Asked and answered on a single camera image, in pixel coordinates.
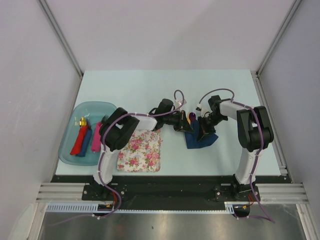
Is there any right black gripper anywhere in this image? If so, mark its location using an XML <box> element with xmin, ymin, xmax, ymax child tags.
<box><xmin>197</xmin><ymin>113</ymin><xmax>227</xmax><ymax>142</ymax></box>

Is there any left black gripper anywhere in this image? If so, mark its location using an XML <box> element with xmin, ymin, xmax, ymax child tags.
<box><xmin>163</xmin><ymin>110</ymin><xmax>194</xmax><ymax>134</ymax></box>

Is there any dark blue paper napkin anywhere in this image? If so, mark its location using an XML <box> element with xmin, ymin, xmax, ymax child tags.
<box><xmin>184</xmin><ymin>120</ymin><xmax>219</xmax><ymax>150</ymax></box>

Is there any purple metal spoon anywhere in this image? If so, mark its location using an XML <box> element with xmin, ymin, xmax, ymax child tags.
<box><xmin>189</xmin><ymin>112</ymin><xmax>197</xmax><ymax>124</ymax></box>

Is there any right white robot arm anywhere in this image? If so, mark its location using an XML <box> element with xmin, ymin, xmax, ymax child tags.
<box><xmin>196</xmin><ymin>95</ymin><xmax>274</xmax><ymax>201</ymax></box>

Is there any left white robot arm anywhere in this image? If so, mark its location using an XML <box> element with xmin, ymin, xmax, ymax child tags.
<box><xmin>91</xmin><ymin>98</ymin><xmax>194</xmax><ymax>200</ymax></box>

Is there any black utensil in pink roll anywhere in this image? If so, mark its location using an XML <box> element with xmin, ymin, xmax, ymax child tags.
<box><xmin>101</xmin><ymin>115</ymin><xmax>108</xmax><ymax>122</ymax></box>

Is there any pink napkin roll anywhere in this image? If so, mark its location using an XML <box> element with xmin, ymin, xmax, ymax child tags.
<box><xmin>91</xmin><ymin>121</ymin><xmax>102</xmax><ymax>153</ymax></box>

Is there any blue napkin roll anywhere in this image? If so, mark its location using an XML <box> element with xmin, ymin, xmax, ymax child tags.
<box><xmin>76</xmin><ymin>124</ymin><xmax>93</xmax><ymax>157</ymax></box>

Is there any gold utensil in roll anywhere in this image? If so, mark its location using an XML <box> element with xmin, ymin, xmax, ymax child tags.
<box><xmin>78</xmin><ymin>117</ymin><xmax>88</xmax><ymax>128</ymax></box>

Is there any teal plastic tray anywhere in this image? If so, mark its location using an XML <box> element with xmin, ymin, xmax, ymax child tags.
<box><xmin>58</xmin><ymin>101</ymin><xmax>116</xmax><ymax>166</ymax></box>

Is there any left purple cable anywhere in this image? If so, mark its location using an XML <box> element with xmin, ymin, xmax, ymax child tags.
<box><xmin>48</xmin><ymin>89</ymin><xmax>188</xmax><ymax>227</ymax></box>

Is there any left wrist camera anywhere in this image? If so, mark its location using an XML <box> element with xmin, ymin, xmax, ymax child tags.
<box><xmin>174</xmin><ymin>99</ymin><xmax>186</xmax><ymax>110</ymax></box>

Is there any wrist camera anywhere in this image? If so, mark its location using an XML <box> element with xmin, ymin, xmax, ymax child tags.
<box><xmin>174</xmin><ymin>99</ymin><xmax>186</xmax><ymax>110</ymax></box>
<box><xmin>195</xmin><ymin>103</ymin><xmax>208</xmax><ymax>117</ymax></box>

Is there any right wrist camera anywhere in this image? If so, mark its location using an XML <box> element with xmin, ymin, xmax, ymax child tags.
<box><xmin>195</xmin><ymin>103</ymin><xmax>208</xmax><ymax>117</ymax></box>

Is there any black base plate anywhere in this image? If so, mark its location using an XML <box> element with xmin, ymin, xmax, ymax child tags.
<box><xmin>51</xmin><ymin>175</ymin><xmax>290</xmax><ymax>211</ymax></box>

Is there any aluminium frame rail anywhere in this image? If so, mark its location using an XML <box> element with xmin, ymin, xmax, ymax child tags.
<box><xmin>36</xmin><ymin>182</ymin><xmax>309</xmax><ymax>204</ymax></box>

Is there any white cable duct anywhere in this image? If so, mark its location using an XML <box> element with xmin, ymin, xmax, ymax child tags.
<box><xmin>46</xmin><ymin>202</ymin><xmax>234</xmax><ymax>215</ymax></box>

